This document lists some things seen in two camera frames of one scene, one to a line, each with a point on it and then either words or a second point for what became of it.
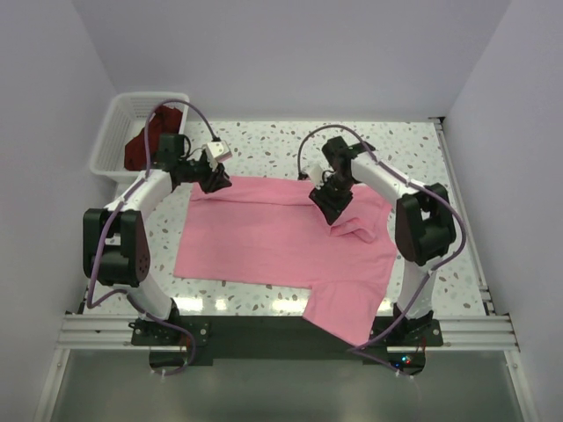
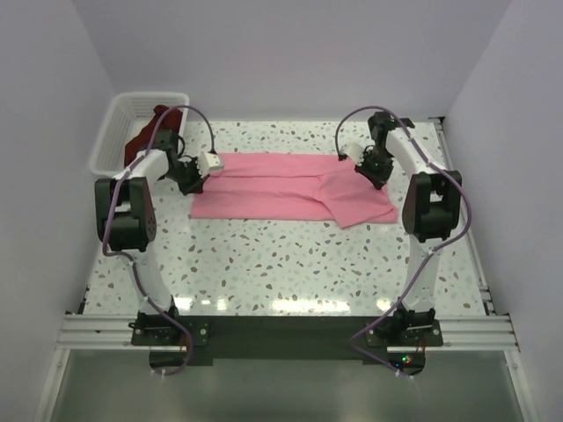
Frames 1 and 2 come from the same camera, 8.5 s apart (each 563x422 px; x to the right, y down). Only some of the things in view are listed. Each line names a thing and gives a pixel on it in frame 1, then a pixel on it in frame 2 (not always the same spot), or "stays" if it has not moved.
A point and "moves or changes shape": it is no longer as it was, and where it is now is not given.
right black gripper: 331,207 to 378,179
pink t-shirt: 267,230 moves or changes shape
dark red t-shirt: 165,120 stays
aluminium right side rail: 485,294 stays
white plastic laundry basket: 126,116 stays
